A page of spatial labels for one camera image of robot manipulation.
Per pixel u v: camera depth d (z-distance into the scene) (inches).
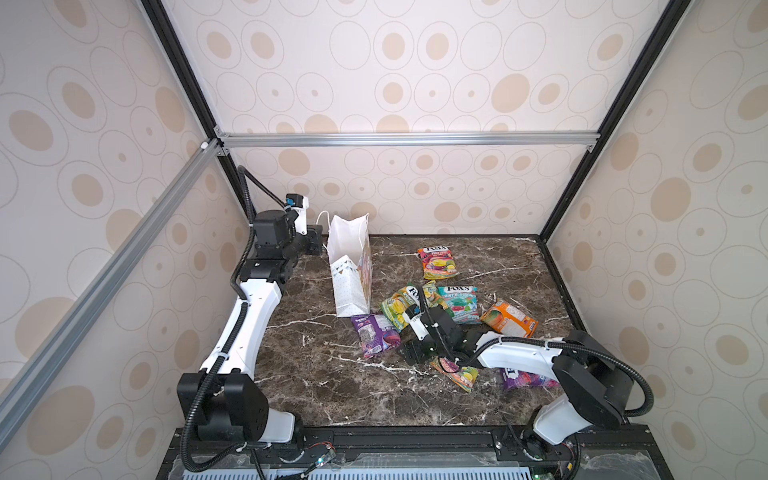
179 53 28.8
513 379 32.0
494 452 28.8
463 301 38.3
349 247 38.5
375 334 35.3
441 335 26.2
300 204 26.5
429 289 39.4
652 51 28.7
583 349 17.8
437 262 42.8
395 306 37.2
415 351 29.9
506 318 36.6
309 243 27.1
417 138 35.1
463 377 32.6
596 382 17.4
